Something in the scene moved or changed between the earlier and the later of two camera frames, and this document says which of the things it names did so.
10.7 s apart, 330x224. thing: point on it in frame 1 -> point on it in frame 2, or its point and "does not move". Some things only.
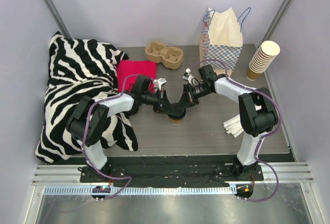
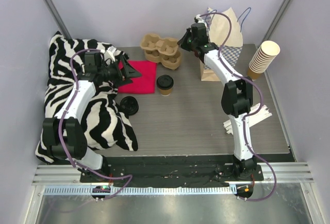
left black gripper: x=160 y=100 -> x=124 y=70
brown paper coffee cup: x=176 y=121 -> x=165 y=92
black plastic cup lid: x=180 y=114 -> x=165 y=82
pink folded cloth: x=128 y=70 does not move
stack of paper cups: x=262 y=59 does not move
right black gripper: x=187 y=94 -> x=187 y=39
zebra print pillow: x=77 y=69 does not move
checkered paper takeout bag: x=220 y=40 does not move
